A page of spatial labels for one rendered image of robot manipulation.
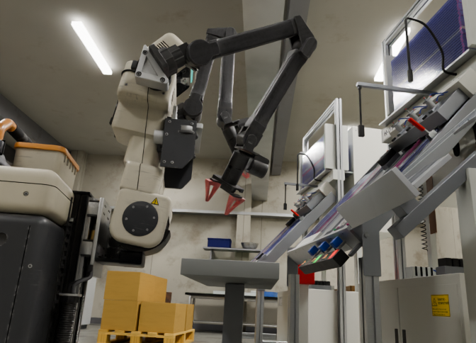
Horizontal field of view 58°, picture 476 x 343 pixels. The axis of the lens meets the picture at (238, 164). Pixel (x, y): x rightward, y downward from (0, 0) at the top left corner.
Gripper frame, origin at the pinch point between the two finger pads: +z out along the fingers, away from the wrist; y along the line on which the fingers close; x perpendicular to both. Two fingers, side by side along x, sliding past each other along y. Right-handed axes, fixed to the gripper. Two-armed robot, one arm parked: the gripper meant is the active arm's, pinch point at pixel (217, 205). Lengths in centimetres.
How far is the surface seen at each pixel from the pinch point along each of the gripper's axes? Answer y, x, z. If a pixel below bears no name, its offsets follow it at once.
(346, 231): -40.3, -8.1, -13.9
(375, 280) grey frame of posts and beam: -55, -4, -7
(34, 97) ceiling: 664, -268, 109
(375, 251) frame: -52, -5, -14
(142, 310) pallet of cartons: 224, -258, 232
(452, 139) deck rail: -48, -33, -53
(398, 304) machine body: -54, -50, 5
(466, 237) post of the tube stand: -70, 7, -29
